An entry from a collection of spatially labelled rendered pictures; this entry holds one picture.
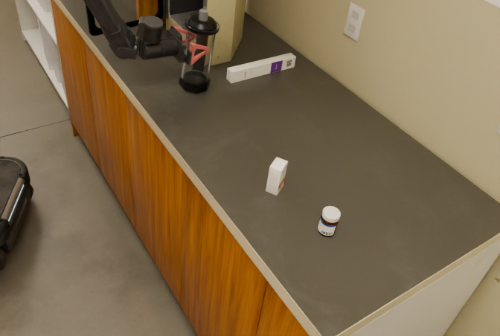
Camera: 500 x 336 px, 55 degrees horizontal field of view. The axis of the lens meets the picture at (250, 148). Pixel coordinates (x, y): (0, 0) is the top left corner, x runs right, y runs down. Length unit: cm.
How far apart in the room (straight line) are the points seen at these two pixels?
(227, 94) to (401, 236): 74
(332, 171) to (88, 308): 125
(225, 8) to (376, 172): 75
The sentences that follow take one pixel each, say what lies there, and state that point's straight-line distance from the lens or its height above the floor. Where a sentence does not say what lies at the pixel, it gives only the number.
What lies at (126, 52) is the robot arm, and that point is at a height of 112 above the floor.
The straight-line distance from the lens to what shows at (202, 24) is 152.
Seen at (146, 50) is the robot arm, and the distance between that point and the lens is 148.
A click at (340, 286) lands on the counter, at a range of 114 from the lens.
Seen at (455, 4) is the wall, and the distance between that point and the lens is 149.
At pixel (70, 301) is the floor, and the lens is 224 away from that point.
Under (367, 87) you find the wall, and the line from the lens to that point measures 176.
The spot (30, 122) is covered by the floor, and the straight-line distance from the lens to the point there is 316.
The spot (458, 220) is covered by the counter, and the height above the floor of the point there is 94.
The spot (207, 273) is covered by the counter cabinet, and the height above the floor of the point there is 54.
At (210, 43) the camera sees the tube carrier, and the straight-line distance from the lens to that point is 155.
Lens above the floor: 184
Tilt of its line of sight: 40 degrees down
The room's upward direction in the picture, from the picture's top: 8 degrees clockwise
